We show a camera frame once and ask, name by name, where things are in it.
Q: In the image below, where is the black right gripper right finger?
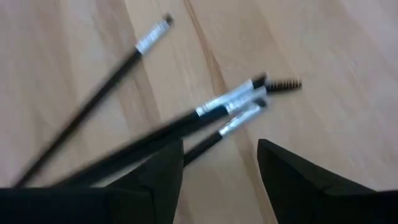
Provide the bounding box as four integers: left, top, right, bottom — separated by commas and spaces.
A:
256, 138, 398, 224

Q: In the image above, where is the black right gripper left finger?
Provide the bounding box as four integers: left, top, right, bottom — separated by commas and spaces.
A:
0, 139, 185, 224

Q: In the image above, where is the black makeup brush silver ferrule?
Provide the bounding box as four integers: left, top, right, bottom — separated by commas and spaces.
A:
11, 12, 175, 189
51, 72, 269, 189
182, 98, 269, 167

